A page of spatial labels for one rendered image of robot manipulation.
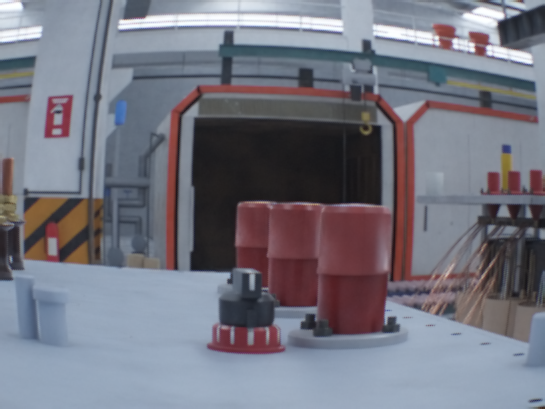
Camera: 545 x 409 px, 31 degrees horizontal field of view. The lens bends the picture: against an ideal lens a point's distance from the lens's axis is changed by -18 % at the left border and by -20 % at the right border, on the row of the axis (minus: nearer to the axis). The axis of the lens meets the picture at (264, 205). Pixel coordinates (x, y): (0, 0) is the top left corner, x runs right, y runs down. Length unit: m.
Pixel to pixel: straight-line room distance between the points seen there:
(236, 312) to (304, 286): 0.38
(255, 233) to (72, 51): 10.10
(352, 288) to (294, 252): 0.33
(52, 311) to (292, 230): 0.53
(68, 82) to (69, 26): 0.70
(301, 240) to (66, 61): 10.41
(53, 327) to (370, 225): 0.33
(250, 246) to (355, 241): 0.66
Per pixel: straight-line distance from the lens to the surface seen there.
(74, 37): 11.80
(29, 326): 0.99
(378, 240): 1.09
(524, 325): 3.63
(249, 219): 1.74
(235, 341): 1.03
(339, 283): 1.09
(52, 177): 11.67
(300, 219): 1.41
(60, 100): 11.71
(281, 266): 1.42
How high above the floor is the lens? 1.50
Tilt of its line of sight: level
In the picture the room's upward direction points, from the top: 1 degrees clockwise
